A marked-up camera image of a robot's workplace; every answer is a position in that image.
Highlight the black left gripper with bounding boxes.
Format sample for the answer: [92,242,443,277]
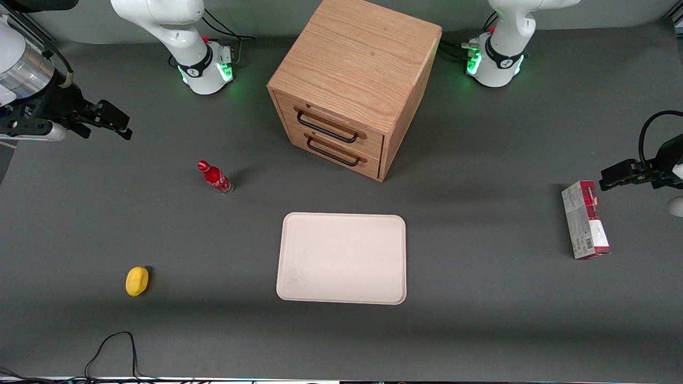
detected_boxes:
[599,134,683,192]

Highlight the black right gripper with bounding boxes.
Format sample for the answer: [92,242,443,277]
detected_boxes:
[0,79,133,141]

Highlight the black metal drawer handle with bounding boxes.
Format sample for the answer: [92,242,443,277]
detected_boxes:
[296,109,360,144]
[306,134,361,167]

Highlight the wooden drawer with worn handle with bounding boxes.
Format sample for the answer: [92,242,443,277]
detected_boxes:
[273,91,386,156]

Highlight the wooden two-drawer cabinet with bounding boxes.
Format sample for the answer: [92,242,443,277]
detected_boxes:
[267,0,443,183]

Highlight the red and grey carton box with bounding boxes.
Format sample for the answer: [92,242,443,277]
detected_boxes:
[561,180,611,261]

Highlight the red cola bottle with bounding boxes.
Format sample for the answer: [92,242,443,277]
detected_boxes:
[197,159,234,196]

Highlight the yellow lemon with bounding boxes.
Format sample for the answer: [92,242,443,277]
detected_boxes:
[125,266,150,297]

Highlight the beige rectangular tray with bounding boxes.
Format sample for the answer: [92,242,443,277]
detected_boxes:
[276,212,407,306]

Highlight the black cable loop on left gripper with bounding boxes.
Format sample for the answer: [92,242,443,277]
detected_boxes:
[638,110,683,172]

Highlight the black cable along right arm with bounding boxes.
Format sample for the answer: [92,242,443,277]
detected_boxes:
[42,47,74,90]

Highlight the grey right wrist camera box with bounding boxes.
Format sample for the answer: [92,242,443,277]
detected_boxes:
[0,122,68,142]

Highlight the aluminium frame rail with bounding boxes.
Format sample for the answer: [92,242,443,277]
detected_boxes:
[0,4,55,44]

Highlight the black cables at right arm base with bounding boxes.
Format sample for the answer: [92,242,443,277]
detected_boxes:
[202,7,257,68]

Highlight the black cables at arm base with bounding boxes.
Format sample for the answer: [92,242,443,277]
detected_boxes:
[440,11,500,63]
[202,7,257,68]

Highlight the black cables at left arm base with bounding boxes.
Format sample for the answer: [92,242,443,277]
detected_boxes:
[440,11,500,63]

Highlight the black cable on floor edge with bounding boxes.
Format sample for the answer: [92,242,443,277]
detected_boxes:
[0,331,199,384]

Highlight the wooden drawer with clean handle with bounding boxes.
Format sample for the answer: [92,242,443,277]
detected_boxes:
[287,125,383,181]

